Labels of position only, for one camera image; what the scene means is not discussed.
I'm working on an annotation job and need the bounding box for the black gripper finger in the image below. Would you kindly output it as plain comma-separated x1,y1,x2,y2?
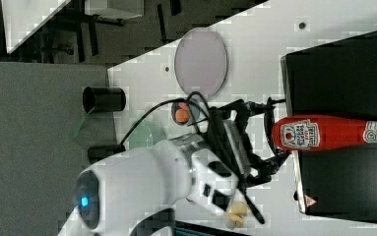
248,149,289,184
220,97,285,119

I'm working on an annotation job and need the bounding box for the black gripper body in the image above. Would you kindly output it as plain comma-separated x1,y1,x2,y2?
207,108,260,188

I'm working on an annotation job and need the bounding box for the red ketchup bottle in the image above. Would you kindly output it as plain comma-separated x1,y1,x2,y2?
271,115,377,151

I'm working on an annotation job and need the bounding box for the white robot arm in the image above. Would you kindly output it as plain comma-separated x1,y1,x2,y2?
57,98,287,236

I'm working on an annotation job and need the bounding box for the black toaster oven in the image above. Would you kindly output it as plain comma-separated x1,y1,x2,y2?
268,30,377,223

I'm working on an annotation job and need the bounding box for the small blue bowl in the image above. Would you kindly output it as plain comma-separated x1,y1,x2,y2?
171,102,200,126

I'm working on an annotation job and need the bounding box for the orange toy fruit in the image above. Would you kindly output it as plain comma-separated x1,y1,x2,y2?
175,109,190,124

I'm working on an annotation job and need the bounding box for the red toy strawberry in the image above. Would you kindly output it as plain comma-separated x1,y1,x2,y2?
178,102,188,110

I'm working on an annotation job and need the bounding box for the toy banana bunch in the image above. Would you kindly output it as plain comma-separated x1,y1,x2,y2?
223,202,248,230

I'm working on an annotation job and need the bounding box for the round grey plate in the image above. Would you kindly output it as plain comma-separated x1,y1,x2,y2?
174,28,227,98

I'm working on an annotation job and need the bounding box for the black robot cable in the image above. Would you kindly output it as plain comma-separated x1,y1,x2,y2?
120,91,266,225

